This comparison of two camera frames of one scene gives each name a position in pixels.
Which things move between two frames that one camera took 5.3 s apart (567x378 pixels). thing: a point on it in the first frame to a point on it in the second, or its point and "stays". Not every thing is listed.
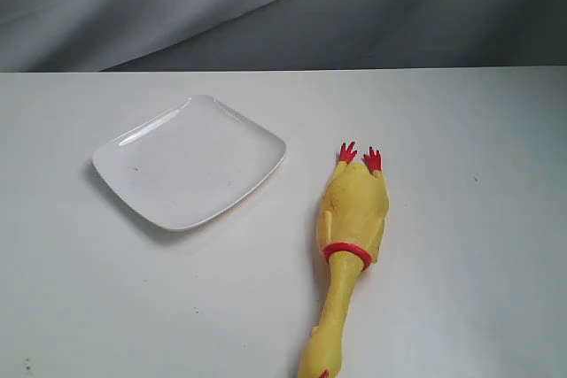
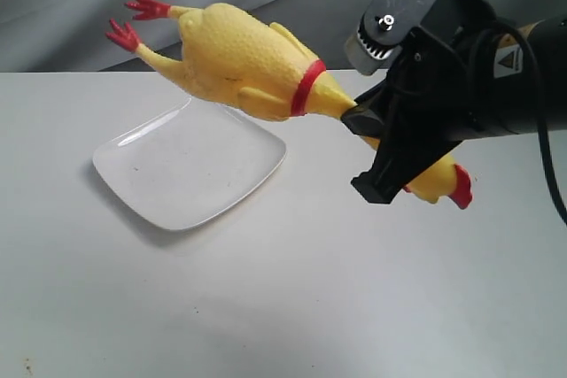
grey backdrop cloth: [112, 12] stays
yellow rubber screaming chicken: [352, 216] to [258, 69]
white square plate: [190, 164] stays
